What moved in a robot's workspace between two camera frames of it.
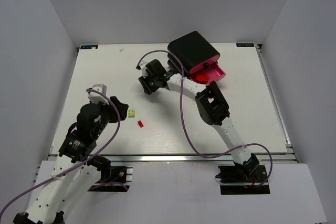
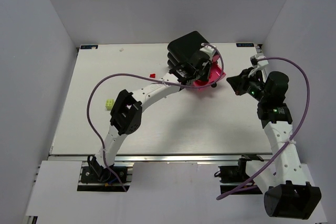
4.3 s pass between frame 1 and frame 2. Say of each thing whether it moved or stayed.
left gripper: moved
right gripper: moved
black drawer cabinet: stayed
